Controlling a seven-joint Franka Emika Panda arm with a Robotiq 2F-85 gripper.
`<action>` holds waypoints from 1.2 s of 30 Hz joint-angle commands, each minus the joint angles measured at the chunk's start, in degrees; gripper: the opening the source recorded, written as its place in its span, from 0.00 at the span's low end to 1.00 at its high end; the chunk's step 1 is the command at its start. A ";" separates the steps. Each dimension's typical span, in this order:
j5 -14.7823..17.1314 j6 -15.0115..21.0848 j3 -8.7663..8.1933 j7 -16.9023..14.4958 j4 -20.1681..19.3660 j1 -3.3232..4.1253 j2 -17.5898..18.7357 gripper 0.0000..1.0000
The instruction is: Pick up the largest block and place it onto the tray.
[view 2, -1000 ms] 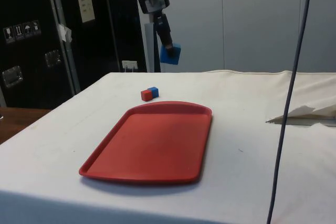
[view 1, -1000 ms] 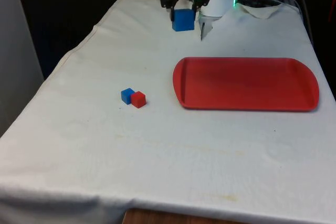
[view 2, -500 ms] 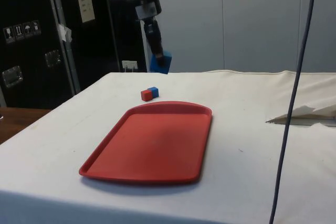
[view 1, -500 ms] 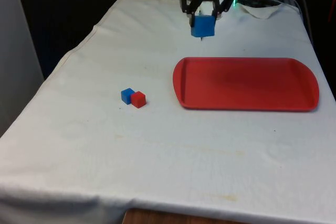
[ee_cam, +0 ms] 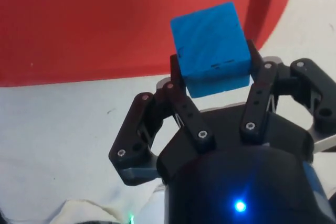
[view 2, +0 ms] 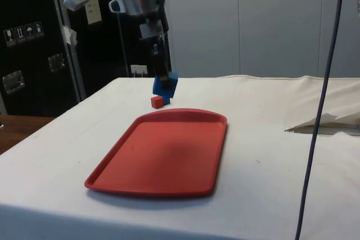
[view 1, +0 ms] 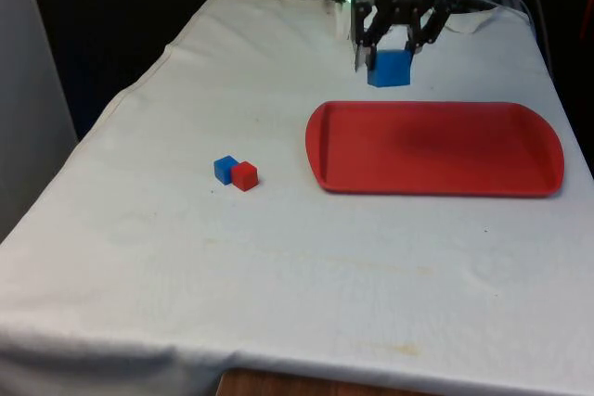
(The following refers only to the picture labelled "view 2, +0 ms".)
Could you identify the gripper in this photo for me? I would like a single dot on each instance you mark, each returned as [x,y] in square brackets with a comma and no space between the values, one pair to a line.
[161,53]

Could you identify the large blue cube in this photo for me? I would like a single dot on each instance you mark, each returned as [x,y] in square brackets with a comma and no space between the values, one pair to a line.
[172,82]

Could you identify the red tray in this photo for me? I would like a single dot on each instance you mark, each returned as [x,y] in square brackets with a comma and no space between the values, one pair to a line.
[168,155]

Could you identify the small red cube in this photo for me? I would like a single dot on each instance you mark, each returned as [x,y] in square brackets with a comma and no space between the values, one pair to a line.
[156,103]

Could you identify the black cabinet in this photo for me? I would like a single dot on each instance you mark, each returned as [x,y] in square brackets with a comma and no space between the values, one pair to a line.
[28,4]

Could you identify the white wall socket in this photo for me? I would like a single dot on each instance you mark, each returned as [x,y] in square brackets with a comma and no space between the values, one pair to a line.
[139,69]

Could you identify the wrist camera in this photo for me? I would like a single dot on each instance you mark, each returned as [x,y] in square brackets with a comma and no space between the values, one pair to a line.
[146,30]

